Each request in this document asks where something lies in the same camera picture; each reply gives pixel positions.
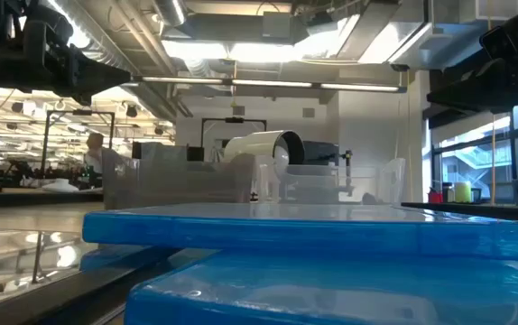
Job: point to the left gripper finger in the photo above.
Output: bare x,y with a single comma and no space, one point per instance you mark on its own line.
101,72

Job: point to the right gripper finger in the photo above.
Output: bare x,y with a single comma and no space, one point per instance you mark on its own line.
480,90

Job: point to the clear jewel case black tray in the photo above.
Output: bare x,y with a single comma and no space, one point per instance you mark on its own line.
15,262

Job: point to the blue plastic case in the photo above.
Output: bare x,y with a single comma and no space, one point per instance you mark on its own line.
286,234
331,293

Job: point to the small black robot arm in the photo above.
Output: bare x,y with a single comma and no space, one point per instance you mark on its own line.
20,168

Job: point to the person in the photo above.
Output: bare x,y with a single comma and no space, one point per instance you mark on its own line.
94,153

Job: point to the tall black box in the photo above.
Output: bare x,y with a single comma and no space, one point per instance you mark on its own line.
136,151

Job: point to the yellow cup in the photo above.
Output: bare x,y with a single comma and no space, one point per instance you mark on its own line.
462,193

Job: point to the red cup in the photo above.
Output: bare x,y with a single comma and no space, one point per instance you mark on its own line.
435,197

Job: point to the white round puck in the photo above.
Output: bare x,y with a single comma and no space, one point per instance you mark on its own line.
60,186

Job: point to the clear plastic bin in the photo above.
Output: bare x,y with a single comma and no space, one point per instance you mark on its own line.
385,180

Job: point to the smoky grey plastic bin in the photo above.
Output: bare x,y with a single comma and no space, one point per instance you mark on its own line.
173,185

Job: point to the thin black stand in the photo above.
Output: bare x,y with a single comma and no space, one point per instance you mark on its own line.
348,158

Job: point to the long LED strip light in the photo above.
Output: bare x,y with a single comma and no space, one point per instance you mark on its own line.
268,83

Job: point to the black rectangular case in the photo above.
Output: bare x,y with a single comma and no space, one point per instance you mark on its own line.
322,152

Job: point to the grey ceiling box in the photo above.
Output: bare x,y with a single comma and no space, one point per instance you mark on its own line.
277,25

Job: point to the large black gantry frame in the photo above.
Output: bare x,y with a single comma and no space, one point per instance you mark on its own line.
80,113

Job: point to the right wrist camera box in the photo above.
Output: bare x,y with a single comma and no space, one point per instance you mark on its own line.
502,38

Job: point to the black gantry frame with camera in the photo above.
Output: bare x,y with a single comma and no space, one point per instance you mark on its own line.
234,120

